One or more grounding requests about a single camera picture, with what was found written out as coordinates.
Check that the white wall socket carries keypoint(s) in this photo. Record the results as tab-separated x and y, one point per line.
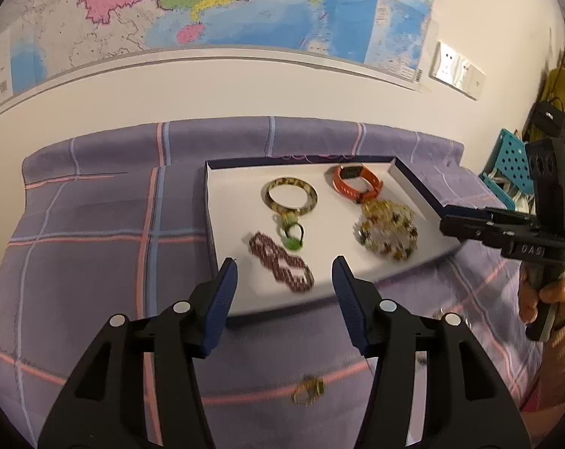
463	73
443	61

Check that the person's right hand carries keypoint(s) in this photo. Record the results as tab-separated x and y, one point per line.
560	297

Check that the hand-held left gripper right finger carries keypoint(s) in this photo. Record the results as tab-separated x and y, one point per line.
345	299

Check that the white shallow box tray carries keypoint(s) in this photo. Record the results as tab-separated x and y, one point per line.
329	224

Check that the blue perforated plastic stool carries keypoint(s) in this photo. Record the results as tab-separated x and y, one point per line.
509	163

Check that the yellow speckled bangle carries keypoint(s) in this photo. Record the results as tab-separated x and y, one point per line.
270	199

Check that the purple plaid blanket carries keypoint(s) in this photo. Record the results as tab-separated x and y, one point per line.
100	243

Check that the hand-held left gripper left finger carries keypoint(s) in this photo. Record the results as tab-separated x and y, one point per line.
224	299

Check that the orange wristwatch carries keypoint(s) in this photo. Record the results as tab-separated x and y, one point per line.
345	187

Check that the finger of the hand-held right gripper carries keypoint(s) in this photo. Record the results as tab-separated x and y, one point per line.
469	231
478	213

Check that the white wall switch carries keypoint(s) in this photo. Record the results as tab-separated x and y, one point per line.
477	85

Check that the yellow hanging cloth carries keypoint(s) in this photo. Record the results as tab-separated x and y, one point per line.
555	98

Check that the colourful wall map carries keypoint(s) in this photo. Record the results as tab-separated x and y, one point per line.
217	4

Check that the person's right forearm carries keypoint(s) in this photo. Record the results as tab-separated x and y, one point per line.
562	362

